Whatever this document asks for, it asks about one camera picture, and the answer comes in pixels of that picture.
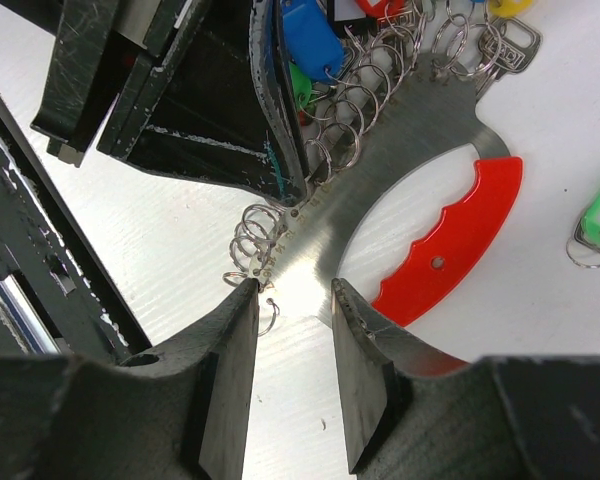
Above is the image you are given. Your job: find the red key tag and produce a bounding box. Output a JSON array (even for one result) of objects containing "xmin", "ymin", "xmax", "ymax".
[{"xmin": 355, "ymin": 0, "xmax": 405, "ymax": 19}]

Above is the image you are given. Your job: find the yellow key tag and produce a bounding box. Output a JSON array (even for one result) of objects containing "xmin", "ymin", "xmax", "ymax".
[{"xmin": 488, "ymin": 0, "xmax": 533, "ymax": 18}]

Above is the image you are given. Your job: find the blue key tag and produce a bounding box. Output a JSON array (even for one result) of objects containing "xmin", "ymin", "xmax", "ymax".
[{"xmin": 280, "ymin": 0, "xmax": 345, "ymax": 84}]

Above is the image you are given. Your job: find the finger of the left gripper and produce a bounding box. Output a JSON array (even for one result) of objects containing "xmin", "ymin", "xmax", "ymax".
[
  {"xmin": 29, "ymin": 0, "xmax": 196, "ymax": 169},
  {"xmin": 97, "ymin": 1, "xmax": 309, "ymax": 205}
]

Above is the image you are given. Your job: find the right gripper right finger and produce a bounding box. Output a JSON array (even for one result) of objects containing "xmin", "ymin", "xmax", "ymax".
[{"xmin": 331, "ymin": 279, "xmax": 531, "ymax": 479}]

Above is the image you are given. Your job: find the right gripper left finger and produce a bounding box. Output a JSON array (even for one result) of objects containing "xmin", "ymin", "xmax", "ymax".
[{"xmin": 54, "ymin": 280, "xmax": 259, "ymax": 479}]

